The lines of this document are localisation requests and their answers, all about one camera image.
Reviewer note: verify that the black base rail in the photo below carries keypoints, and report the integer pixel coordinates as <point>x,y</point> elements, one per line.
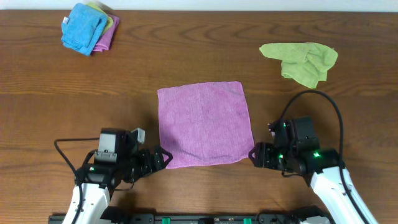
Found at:
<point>229,219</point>

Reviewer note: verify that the folded purple cloth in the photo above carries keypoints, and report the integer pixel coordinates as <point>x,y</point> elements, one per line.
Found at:
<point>104,42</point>

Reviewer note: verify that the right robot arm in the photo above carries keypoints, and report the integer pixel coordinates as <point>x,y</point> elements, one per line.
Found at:
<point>296,151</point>

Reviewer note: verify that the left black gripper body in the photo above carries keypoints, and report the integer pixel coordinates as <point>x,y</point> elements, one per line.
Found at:
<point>143,163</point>

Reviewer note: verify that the folded blue cloth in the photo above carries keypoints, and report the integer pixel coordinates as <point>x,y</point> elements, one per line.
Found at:
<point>82,28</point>

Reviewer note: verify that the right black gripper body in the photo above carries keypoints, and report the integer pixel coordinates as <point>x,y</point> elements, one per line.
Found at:
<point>275,158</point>

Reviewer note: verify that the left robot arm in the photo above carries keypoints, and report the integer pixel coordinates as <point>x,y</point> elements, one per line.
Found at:
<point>117,159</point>

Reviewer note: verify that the crumpled green cloth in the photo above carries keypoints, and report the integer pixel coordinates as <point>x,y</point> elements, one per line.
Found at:
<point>306,63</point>

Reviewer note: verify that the purple microfiber cloth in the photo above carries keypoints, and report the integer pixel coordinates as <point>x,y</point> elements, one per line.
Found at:
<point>204,124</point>

